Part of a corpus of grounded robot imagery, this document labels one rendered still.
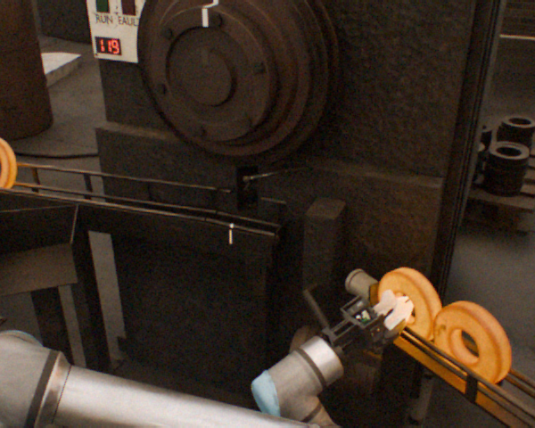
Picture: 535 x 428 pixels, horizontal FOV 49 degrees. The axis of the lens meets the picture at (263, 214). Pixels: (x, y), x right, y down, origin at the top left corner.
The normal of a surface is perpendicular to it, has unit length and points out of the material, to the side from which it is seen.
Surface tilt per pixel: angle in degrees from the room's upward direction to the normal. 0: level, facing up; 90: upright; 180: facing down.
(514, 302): 0
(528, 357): 0
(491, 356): 90
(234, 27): 90
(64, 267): 5
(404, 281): 90
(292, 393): 55
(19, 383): 41
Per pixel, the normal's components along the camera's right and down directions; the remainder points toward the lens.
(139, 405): 0.35, -0.45
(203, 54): -0.40, 0.45
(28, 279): -0.08, -0.86
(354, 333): 0.52, 0.42
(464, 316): -0.85, 0.26
